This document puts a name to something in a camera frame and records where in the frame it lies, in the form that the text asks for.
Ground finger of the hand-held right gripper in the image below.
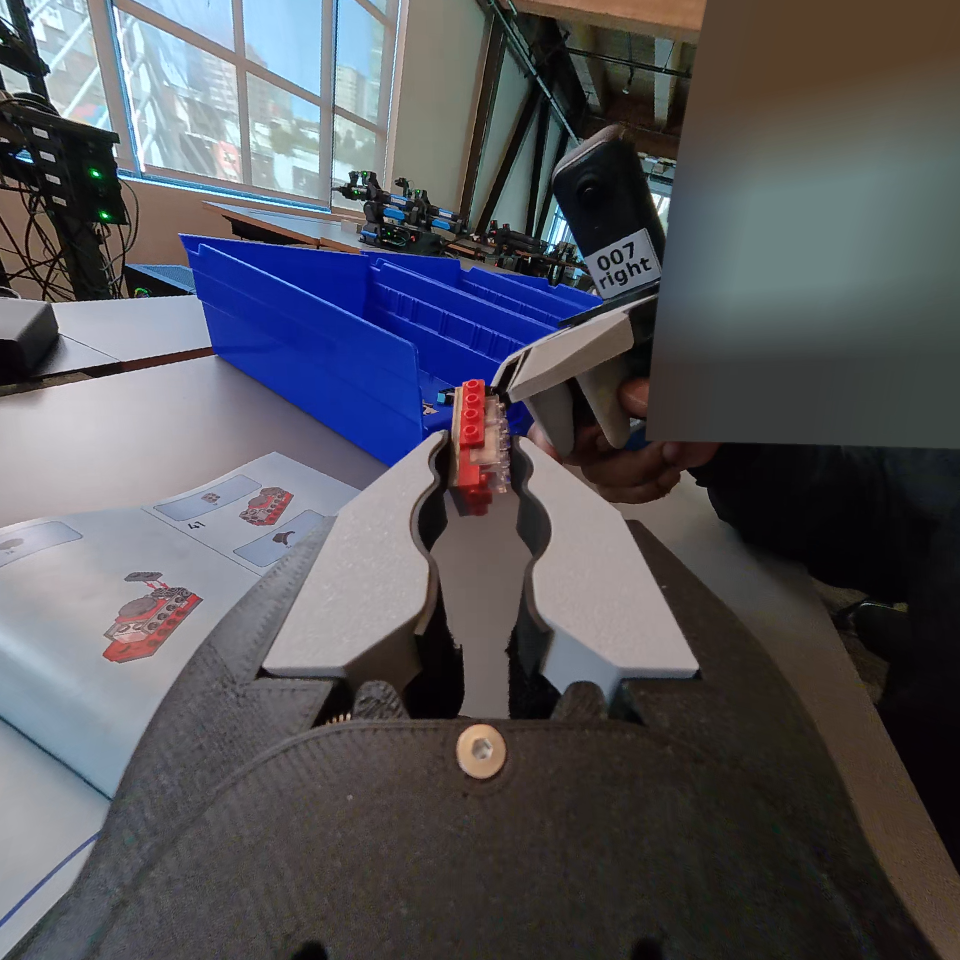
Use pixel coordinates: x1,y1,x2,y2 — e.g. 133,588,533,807
525,384,580,462
491,303,640,410

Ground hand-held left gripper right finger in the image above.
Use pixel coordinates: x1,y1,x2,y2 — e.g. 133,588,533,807
516,442,700,706

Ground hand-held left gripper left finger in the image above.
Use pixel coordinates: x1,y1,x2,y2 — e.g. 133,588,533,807
264,433,453,687

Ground red toy brick model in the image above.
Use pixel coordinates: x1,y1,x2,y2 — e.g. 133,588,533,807
448,378,519,519

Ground person's right forearm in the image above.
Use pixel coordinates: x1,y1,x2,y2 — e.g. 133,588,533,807
675,442,960,594

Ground grey desk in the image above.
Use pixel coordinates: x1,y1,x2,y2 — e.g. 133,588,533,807
0,294,960,960

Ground person's right hand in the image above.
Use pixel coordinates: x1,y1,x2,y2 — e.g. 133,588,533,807
558,377,721,505

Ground blue plastic shelf bin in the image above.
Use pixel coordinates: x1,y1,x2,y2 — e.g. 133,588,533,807
457,264,606,331
366,253,560,406
178,232,430,468

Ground brick instruction booklet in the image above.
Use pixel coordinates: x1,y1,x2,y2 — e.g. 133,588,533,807
0,450,361,931

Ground long back table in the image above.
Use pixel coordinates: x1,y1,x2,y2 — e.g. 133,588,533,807
202,198,466,258

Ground person's black jacket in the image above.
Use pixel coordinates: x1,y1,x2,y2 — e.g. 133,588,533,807
806,577,960,864

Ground large paned window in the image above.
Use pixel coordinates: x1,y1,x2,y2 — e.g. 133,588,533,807
30,0,400,213

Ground black power adapter cube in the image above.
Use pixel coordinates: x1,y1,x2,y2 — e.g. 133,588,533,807
0,300,61,385

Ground black equipment rack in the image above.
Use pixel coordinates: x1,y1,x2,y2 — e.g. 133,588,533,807
0,0,144,301

